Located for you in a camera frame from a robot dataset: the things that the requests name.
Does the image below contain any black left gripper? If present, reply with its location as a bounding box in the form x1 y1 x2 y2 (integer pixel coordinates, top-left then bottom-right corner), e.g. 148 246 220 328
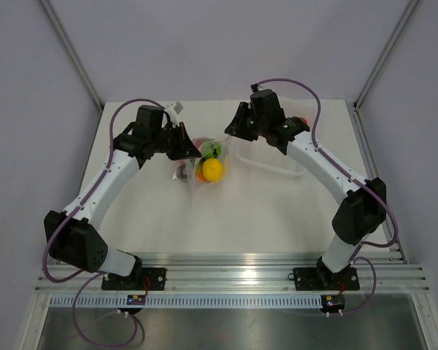
151 122 201 161

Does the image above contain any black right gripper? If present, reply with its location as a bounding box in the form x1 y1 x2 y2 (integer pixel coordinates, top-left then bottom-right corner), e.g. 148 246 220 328
225 103 268 142

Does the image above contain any green toy watermelon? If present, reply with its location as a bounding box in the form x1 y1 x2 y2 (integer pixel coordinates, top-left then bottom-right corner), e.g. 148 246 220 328
200 140 227 160

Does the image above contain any black toy avocado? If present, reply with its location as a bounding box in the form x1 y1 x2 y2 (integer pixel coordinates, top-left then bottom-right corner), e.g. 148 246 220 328
175 164 191 181

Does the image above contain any yellow toy lemon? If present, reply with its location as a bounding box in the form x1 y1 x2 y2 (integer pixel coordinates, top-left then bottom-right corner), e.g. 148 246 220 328
201 158 224 182

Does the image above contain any clear zip top bag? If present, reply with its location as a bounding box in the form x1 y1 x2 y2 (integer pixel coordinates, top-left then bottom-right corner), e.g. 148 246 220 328
172 137 231 205

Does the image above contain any orange toy peach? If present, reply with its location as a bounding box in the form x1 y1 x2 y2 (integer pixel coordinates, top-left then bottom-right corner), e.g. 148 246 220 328
196 172 207 182

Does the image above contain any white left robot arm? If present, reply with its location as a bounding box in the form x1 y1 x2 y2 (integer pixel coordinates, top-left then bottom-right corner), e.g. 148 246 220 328
42 98 201 290

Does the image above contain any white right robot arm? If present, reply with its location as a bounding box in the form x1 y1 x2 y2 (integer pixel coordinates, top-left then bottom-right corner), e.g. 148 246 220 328
225 89 387 289

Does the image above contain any left circuit board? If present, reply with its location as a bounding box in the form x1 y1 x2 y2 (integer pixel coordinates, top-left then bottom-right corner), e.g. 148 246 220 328
127 295 146 306

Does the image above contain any circuit board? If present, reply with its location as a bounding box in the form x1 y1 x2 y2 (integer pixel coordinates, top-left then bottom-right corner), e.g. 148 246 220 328
321 294 345 313
127 295 146 306

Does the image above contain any right circuit board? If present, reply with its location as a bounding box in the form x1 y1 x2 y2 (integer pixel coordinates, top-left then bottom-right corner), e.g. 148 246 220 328
321 294 345 313

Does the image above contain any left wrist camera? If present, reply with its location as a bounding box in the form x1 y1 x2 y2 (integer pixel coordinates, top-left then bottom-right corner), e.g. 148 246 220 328
164 101 183 127

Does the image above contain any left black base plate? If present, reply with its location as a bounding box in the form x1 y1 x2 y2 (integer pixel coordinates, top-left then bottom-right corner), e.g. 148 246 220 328
101 267 167 292

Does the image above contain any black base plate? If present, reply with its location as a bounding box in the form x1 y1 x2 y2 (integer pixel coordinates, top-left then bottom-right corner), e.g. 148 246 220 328
101 267 167 292
291 267 360 292

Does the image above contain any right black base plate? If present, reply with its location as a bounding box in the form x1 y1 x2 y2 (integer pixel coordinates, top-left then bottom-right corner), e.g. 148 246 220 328
291 267 360 292

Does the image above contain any white slotted cable duct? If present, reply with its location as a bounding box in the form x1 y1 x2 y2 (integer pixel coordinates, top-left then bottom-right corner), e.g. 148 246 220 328
50 294 322 309

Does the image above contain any aluminium frame rail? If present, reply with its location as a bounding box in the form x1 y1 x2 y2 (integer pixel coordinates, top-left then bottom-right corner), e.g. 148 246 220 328
34 251 430 295

